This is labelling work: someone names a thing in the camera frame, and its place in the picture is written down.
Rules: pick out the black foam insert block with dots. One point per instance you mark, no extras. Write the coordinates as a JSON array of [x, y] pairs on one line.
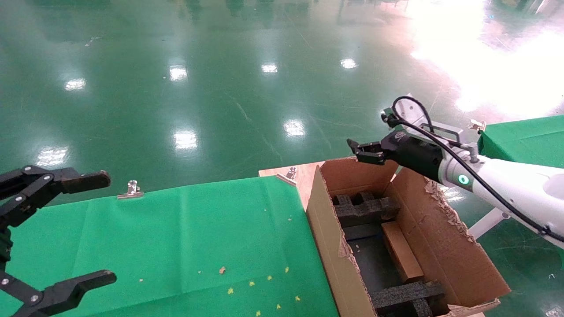
[[365, 209]]

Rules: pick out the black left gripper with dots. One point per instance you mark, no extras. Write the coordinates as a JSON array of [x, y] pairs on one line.
[[4, 246]]

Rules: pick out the green tablecloth with draped corner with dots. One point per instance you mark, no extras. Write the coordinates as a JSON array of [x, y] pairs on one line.
[[524, 141]]

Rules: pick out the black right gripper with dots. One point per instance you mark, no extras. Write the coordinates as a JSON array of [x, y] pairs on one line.
[[414, 154]]

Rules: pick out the white table leg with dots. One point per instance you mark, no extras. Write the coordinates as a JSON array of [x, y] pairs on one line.
[[484, 226]]

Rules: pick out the small brown cardboard box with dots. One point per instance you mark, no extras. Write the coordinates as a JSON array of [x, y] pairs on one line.
[[403, 253]]

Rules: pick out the black foam insert strip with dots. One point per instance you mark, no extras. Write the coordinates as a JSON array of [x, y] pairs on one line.
[[405, 293]]

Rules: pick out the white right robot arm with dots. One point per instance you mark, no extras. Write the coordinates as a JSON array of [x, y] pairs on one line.
[[520, 185]]

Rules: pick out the silver camera mounting bracket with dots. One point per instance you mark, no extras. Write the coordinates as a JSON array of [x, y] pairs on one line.
[[449, 131]]

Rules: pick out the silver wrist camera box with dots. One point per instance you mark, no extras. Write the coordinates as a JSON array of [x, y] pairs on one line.
[[416, 114]]

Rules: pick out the metal binder clip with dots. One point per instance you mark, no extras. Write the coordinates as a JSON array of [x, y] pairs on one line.
[[131, 191], [288, 176], [477, 126]]

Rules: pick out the large open cardboard carton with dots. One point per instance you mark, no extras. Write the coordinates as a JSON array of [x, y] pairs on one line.
[[449, 255]]

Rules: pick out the large green tablecloth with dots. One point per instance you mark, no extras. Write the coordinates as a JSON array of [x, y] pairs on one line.
[[176, 237]]

